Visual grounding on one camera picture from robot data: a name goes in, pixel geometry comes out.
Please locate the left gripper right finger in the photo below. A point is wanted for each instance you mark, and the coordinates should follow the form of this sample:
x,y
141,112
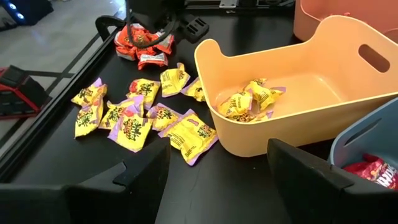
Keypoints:
x,y
304,193

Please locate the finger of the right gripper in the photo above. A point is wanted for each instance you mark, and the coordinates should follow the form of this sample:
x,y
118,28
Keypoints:
x,y
196,29

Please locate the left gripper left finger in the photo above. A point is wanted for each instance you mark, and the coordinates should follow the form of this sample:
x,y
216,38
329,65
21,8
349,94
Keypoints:
x,y
146,186

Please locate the orange candy packet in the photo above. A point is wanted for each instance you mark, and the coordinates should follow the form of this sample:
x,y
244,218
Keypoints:
x,y
143,37
152,60
121,43
166,45

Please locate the red candy packet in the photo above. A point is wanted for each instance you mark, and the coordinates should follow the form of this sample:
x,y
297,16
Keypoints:
x,y
360,161
379,175

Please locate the yellow plastic bin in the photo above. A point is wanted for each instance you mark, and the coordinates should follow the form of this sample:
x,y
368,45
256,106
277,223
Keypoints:
x,y
280,133

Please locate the grey blue plastic bin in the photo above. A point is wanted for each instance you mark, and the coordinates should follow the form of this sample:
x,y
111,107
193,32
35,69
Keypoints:
x,y
367,133

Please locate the orange plastic bin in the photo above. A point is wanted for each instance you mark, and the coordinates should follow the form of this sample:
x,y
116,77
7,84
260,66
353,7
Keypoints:
x,y
342,15

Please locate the red snack packets right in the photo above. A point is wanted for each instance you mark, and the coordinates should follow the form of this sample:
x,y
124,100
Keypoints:
x,y
124,56

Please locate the black PC tower blue lights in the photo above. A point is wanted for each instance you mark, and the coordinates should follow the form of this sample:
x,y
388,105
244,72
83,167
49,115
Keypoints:
x,y
34,9

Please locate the red black tool case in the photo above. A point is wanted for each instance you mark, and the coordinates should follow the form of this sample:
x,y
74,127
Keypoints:
x,y
21,93

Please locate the silver corner bracket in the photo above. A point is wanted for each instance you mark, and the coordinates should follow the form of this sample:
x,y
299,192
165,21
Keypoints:
x,y
228,3

